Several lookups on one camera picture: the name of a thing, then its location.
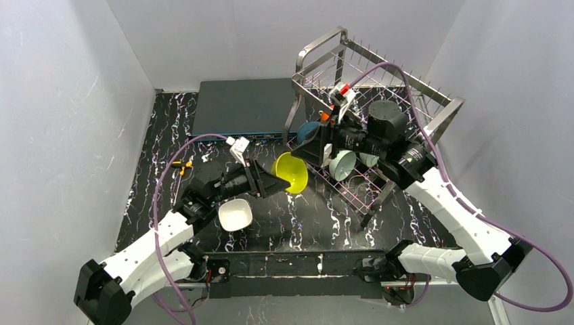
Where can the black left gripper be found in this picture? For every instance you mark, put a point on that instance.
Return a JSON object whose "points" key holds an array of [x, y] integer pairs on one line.
{"points": [[256, 179]]}

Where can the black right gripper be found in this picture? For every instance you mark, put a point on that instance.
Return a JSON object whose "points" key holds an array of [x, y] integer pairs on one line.
{"points": [[327, 143]]}

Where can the yellow bowl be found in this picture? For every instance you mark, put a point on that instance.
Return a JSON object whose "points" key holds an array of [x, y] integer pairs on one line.
{"points": [[293, 170]]}

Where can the pale green celadon bowl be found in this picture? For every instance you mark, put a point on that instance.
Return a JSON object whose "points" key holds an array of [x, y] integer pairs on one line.
{"points": [[342, 165]]}

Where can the orange white bowl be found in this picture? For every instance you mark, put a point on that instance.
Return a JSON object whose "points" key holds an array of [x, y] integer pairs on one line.
{"points": [[325, 116]]}

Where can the white square bowl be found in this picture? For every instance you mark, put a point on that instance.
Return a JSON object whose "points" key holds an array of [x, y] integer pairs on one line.
{"points": [[235, 215]]}

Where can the white round bowl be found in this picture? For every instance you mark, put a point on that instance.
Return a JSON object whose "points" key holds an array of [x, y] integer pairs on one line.
{"points": [[326, 155]]}

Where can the beige floral bowl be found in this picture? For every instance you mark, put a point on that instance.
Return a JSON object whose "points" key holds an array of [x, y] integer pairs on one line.
{"points": [[369, 160]]}

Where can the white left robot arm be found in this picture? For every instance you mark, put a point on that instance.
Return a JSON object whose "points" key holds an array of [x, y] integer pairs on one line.
{"points": [[107, 291]]}

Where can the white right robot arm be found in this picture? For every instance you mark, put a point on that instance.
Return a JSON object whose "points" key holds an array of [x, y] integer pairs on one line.
{"points": [[486, 255]]}

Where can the stainless steel dish rack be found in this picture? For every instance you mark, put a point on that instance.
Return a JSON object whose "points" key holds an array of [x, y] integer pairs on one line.
{"points": [[418, 169]]}

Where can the orange black small tool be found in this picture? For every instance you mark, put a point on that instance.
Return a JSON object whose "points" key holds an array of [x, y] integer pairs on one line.
{"points": [[182, 166]]}

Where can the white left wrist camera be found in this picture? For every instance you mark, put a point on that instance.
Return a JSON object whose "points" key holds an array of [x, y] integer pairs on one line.
{"points": [[237, 148]]}

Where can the dark teal network switch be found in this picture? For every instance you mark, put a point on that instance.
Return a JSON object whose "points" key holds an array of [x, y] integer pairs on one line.
{"points": [[257, 107]]}

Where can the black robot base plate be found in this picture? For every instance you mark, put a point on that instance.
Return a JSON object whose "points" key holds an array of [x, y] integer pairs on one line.
{"points": [[297, 273]]}

